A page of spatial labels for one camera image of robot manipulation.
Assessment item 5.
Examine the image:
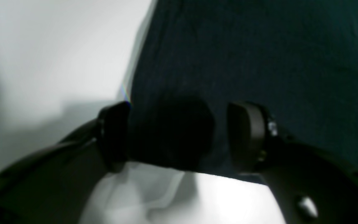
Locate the black T-shirt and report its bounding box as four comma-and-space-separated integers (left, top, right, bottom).
127, 0, 358, 183

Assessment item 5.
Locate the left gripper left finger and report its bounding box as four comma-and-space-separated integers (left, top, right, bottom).
0, 101, 131, 224

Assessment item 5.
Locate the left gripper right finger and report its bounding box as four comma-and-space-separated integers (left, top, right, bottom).
227, 102, 358, 224

